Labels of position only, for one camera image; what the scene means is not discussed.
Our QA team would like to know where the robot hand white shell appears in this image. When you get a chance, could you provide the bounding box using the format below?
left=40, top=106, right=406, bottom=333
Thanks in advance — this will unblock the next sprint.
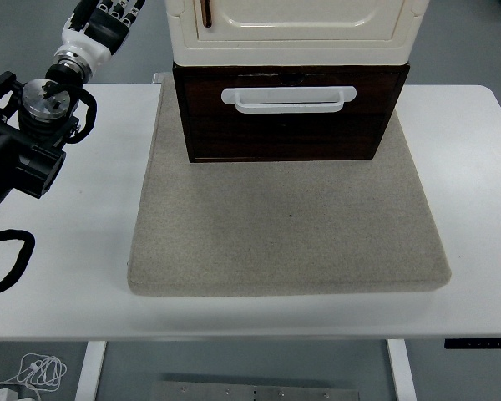
left=60, top=0, right=148, bottom=70

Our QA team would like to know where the white drawer handle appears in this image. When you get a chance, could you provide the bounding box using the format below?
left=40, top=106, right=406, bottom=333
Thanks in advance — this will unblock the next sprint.
left=220, top=86, right=358, bottom=115

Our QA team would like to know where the dark wooden drawer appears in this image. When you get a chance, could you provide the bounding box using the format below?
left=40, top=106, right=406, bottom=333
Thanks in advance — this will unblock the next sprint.
left=183, top=73, right=402, bottom=160

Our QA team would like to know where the dark wooden drawer case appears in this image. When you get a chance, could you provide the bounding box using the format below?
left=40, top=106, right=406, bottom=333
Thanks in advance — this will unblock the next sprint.
left=171, top=62, right=412, bottom=164

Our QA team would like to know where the cream cabinet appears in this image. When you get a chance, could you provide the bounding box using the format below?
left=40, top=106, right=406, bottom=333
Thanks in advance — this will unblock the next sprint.
left=165, top=0, right=430, bottom=68

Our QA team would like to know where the beige fabric mat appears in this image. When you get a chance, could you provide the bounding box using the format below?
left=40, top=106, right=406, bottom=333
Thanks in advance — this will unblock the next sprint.
left=127, top=74, right=453, bottom=297

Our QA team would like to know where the white table leg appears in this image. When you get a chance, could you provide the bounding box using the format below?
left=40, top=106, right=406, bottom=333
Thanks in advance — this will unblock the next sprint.
left=73, top=341, right=108, bottom=401
left=386, top=338, right=418, bottom=401

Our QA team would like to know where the black table control panel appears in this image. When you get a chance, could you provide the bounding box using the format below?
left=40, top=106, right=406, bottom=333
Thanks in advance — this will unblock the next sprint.
left=443, top=338, right=501, bottom=350

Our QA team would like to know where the brown cabinet door handle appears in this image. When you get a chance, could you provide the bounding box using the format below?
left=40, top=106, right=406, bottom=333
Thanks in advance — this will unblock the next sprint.
left=199, top=0, right=213, bottom=29

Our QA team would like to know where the white cable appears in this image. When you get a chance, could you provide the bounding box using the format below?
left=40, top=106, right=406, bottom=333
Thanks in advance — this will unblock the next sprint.
left=0, top=353, right=68, bottom=401

